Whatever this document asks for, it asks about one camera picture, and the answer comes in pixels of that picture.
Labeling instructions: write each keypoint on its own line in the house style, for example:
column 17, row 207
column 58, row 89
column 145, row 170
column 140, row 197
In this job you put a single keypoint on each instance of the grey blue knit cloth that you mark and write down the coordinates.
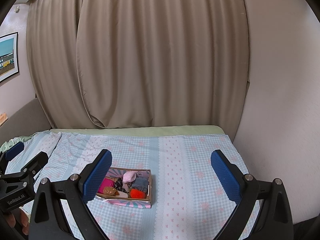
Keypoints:
column 141, row 184

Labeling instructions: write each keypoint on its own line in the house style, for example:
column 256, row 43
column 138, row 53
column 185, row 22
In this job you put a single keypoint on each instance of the grey sofa backrest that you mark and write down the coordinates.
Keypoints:
column 26, row 121

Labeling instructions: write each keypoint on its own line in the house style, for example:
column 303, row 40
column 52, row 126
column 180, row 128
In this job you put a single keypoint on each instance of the framed house picture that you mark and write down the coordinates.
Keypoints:
column 8, row 56

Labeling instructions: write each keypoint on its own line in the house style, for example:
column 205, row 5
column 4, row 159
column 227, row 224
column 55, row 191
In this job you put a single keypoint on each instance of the blue checkered floral bedsheet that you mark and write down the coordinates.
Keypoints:
column 187, row 199

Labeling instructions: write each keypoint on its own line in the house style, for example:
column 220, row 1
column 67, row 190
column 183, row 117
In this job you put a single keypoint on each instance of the small wooden sign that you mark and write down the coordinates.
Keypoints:
column 3, row 118

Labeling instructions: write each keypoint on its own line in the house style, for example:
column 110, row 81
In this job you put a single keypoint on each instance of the orange knitted ball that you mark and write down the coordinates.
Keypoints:
column 137, row 194

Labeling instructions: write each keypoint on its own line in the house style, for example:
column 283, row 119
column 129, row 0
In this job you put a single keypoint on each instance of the black patterned cloth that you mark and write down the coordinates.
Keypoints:
column 123, row 187

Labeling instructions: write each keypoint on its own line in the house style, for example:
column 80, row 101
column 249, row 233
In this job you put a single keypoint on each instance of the beige curtain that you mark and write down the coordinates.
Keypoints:
column 139, row 63

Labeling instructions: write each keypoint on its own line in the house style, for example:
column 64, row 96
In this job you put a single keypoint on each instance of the light pink soft pad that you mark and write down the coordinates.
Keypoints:
column 129, row 176

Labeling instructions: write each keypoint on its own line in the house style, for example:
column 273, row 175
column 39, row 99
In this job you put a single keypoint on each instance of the magenta pouch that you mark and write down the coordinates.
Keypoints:
column 106, row 183

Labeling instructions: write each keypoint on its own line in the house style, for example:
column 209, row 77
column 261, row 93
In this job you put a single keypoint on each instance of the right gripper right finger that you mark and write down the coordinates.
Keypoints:
column 274, row 219

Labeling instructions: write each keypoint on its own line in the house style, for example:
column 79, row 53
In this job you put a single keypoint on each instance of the brown plush toy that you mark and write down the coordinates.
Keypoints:
column 111, row 191

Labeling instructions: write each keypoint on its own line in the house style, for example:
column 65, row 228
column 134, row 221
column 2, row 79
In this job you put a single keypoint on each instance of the cardboard box pink lining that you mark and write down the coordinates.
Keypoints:
column 114, row 173

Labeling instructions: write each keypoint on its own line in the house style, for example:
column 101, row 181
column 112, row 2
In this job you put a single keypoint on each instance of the person's left hand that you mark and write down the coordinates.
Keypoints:
column 20, row 217

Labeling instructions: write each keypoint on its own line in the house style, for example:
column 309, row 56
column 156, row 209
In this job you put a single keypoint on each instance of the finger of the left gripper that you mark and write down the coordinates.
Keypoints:
column 12, row 152
column 33, row 167

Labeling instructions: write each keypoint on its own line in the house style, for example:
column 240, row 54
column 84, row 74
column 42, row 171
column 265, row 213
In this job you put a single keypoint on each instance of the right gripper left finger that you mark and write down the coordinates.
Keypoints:
column 48, row 219

